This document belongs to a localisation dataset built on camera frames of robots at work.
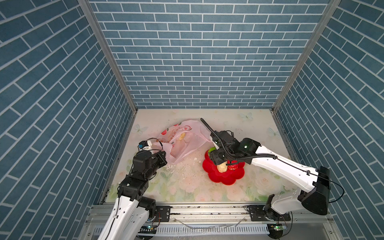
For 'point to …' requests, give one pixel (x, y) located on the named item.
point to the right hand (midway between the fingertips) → (212, 154)
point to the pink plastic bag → (181, 138)
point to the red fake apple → (232, 167)
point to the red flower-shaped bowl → (228, 177)
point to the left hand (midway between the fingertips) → (167, 151)
